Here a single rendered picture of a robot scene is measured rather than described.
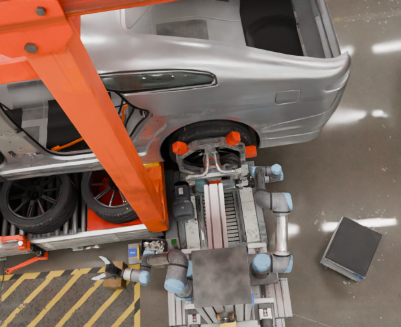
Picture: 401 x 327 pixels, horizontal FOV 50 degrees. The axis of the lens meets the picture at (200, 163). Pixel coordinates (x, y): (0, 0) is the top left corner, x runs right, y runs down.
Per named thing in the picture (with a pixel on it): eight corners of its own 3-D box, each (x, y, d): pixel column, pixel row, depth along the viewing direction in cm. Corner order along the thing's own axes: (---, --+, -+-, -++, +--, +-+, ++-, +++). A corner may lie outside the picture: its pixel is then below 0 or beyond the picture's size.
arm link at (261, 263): (252, 256, 301) (252, 252, 289) (271, 257, 300) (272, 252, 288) (252, 274, 296) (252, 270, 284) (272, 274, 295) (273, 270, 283)
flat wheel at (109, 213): (144, 148, 419) (139, 136, 398) (169, 206, 391) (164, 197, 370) (80, 174, 413) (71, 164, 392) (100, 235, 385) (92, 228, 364)
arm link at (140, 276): (148, 285, 274) (145, 283, 267) (132, 282, 276) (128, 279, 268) (150, 272, 277) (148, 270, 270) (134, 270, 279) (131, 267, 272)
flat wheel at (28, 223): (23, 248, 387) (10, 241, 366) (1, 189, 414) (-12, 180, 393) (89, 212, 396) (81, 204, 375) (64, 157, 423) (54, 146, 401)
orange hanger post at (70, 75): (169, 211, 363) (52, -27, 141) (170, 230, 356) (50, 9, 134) (146, 215, 363) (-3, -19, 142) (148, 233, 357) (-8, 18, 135)
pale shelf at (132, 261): (178, 238, 363) (178, 237, 360) (180, 258, 355) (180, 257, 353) (128, 244, 364) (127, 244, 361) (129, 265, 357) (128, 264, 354)
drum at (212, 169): (220, 156, 351) (218, 148, 339) (223, 180, 342) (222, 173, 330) (202, 158, 352) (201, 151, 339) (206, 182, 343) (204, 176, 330)
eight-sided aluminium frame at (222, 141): (244, 163, 369) (244, 133, 320) (245, 170, 366) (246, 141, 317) (181, 172, 371) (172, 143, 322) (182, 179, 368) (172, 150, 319)
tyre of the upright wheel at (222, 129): (245, 98, 324) (159, 112, 329) (250, 125, 314) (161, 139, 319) (248, 139, 383) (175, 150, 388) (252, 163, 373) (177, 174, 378)
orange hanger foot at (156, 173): (163, 157, 385) (156, 139, 354) (167, 212, 363) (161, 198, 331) (145, 159, 386) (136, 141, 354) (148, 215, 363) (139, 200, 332)
